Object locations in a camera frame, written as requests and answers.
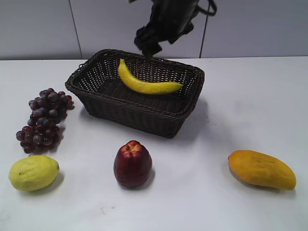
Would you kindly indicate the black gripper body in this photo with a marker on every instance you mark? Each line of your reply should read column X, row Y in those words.
column 169, row 20

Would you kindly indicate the yellow banana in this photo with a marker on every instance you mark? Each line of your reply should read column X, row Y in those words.
column 145, row 87

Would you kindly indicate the black woven basket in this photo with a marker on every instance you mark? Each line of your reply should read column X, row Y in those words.
column 97, row 85

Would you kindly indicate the purple grape bunch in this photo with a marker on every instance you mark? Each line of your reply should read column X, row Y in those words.
column 42, row 131

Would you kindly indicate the red apple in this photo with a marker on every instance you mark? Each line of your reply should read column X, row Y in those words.
column 132, row 165

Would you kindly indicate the orange mango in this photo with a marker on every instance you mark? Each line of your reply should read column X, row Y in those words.
column 262, row 170

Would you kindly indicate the yellow lemon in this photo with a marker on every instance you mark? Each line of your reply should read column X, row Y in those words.
column 33, row 173

